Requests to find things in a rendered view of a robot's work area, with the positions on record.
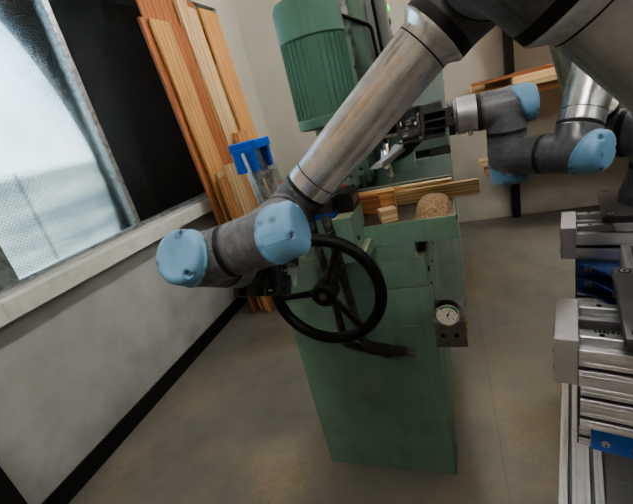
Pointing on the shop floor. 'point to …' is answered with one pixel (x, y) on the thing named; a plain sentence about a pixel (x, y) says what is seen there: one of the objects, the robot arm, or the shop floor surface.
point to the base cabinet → (384, 382)
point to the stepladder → (254, 152)
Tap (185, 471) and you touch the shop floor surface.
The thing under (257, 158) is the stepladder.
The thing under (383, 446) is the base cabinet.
